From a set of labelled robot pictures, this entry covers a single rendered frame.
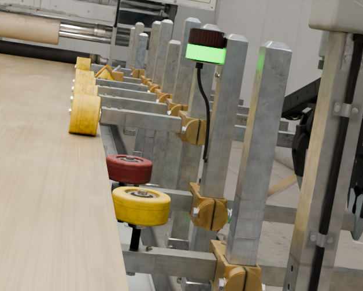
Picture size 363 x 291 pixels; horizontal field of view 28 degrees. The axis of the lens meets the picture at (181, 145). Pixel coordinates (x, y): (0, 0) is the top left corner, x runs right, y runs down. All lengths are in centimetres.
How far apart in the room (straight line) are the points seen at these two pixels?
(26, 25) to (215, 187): 262
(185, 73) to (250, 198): 76
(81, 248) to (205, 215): 47
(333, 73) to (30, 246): 33
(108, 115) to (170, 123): 13
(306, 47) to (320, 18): 669
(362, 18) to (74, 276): 34
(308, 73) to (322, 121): 656
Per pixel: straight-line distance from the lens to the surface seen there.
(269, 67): 93
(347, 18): 67
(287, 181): 107
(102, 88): 195
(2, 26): 373
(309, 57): 728
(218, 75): 118
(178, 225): 147
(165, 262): 100
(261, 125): 94
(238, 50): 118
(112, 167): 121
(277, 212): 128
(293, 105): 106
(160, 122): 147
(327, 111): 68
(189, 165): 144
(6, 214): 83
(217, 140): 119
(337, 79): 68
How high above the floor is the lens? 112
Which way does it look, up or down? 8 degrees down
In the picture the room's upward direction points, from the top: 9 degrees clockwise
